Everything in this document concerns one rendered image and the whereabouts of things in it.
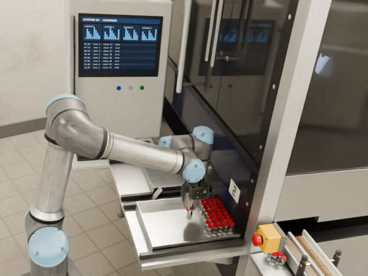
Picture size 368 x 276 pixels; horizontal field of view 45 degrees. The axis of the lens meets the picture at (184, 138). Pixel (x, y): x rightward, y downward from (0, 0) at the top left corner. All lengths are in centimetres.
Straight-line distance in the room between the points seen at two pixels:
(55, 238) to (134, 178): 62
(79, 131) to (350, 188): 100
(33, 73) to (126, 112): 177
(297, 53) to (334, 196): 61
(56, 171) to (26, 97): 265
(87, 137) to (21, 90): 279
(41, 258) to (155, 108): 119
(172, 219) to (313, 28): 90
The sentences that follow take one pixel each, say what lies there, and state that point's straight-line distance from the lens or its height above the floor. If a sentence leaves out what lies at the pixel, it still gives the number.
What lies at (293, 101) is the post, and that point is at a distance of 138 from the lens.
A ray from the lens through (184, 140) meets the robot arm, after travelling 151.
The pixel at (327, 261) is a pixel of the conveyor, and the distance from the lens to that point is 163.
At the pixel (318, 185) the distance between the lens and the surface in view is 163.
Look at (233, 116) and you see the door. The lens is 171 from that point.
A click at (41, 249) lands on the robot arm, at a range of 144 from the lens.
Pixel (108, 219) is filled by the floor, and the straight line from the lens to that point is 312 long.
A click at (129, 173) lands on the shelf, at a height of 88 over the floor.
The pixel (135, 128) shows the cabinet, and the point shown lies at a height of 87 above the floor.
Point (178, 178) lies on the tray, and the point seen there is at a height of 88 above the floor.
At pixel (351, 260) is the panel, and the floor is 74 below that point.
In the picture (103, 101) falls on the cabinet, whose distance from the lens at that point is 229.
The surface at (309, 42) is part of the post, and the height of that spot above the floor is 167.
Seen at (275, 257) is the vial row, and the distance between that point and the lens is 164.
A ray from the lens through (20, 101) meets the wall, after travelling 404.
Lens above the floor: 199
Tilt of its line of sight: 28 degrees down
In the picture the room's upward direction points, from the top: 7 degrees clockwise
